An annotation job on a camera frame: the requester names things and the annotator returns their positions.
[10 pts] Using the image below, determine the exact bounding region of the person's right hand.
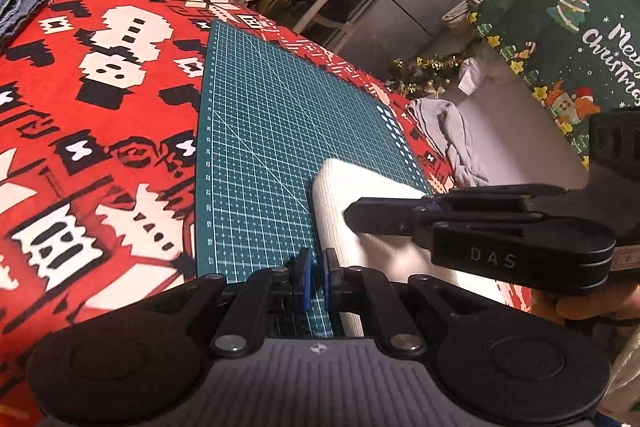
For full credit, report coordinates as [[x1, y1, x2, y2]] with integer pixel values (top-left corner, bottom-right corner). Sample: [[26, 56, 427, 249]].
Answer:
[[554, 282, 640, 325]]

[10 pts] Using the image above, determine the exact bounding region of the red patterned blanket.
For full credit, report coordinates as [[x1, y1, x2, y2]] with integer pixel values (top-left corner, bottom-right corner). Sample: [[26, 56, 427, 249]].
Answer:
[[0, 0, 531, 388]]

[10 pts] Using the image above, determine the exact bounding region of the grey garment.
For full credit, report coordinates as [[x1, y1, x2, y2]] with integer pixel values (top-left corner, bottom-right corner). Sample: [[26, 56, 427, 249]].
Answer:
[[406, 98, 490, 188]]

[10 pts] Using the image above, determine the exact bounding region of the cream knit sweater vest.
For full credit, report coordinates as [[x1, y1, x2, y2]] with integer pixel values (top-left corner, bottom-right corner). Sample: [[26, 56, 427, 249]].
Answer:
[[312, 157, 511, 340]]

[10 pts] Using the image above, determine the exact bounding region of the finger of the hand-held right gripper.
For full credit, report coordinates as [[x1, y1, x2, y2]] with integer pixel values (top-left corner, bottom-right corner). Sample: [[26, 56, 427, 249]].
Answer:
[[424, 183, 572, 208], [344, 198, 532, 238]]

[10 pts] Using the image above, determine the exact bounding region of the green cutting mat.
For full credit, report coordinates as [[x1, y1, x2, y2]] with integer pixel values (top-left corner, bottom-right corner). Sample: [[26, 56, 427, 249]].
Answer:
[[194, 19, 433, 340]]

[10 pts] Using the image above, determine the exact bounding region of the green christmas wall hanging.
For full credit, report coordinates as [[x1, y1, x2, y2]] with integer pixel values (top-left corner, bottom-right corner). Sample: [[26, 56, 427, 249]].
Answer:
[[465, 0, 640, 168]]

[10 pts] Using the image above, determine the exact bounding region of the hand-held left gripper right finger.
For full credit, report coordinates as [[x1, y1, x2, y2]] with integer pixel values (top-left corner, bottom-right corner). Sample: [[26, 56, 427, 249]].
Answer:
[[324, 248, 488, 355]]

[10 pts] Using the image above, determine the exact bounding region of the white hanging cloth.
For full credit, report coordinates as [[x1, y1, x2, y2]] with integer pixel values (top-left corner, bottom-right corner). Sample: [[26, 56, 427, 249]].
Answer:
[[457, 57, 488, 95]]

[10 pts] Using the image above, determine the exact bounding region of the small christmas tree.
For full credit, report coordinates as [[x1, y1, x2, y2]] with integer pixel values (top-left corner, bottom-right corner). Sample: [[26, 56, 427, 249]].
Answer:
[[390, 47, 473, 100]]

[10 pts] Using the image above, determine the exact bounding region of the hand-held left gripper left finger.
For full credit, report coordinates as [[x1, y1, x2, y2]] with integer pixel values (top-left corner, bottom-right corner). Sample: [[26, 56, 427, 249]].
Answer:
[[145, 248, 314, 355]]

